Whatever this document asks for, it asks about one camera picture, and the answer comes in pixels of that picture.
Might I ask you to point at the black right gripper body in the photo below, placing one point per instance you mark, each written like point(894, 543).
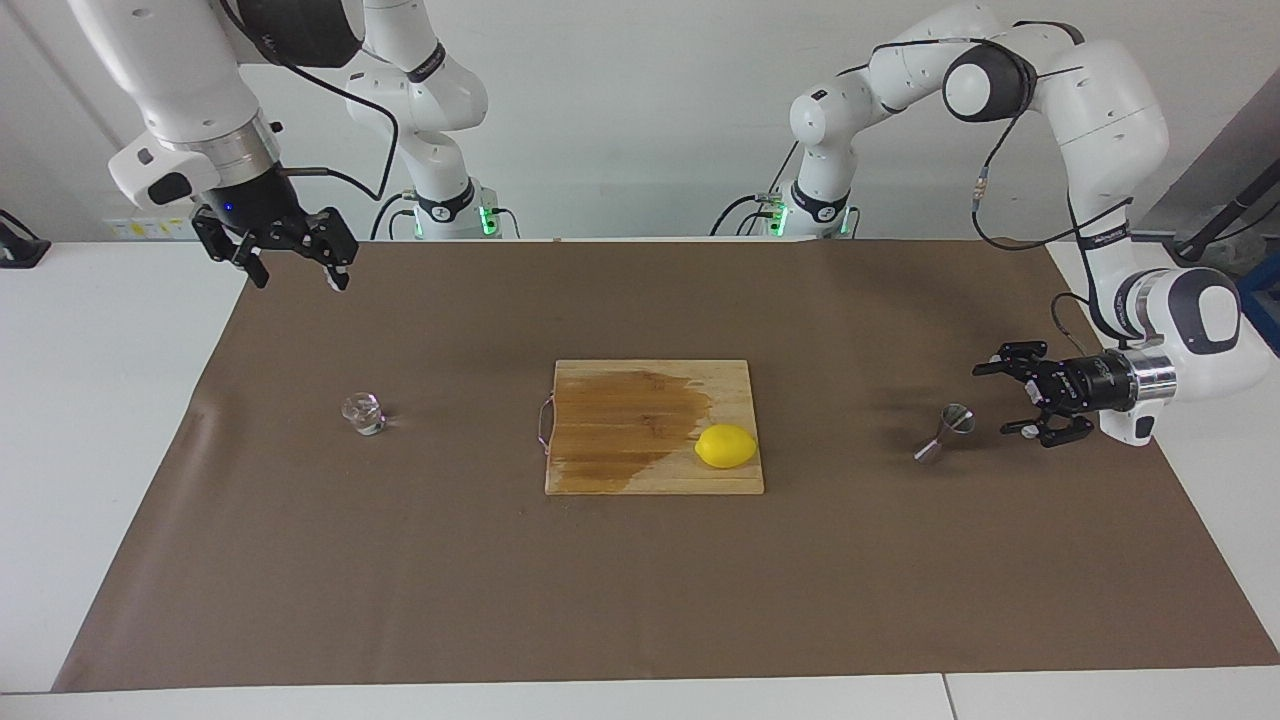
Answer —
point(260, 205)

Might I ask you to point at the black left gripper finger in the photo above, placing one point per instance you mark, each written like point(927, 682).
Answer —
point(1060, 430)
point(1025, 360)

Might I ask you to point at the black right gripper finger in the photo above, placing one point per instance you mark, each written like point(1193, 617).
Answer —
point(225, 238)
point(335, 240)

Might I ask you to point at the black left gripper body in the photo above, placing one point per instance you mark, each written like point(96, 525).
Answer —
point(1090, 385)

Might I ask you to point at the steel double jigger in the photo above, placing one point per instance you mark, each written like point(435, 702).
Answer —
point(945, 435)

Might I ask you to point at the small clear glass cup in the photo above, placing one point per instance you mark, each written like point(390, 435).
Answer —
point(363, 415)

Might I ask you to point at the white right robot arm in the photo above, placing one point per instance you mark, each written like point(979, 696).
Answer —
point(180, 70)

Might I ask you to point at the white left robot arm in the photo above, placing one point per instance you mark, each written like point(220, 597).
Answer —
point(1110, 100)

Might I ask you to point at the white yellow-labelled power strip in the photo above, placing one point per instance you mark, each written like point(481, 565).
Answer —
point(140, 229)

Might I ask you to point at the black tripod pole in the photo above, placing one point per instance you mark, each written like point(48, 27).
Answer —
point(1215, 225)

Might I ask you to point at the black table clamp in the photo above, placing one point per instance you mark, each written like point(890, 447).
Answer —
point(20, 250)

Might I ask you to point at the yellow lemon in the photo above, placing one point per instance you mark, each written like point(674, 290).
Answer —
point(726, 446)

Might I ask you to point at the brown paper table mat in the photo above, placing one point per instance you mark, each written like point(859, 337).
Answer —
point(400, 560)

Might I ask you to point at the wooden cutting board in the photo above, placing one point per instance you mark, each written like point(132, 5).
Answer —
point(620, 420)

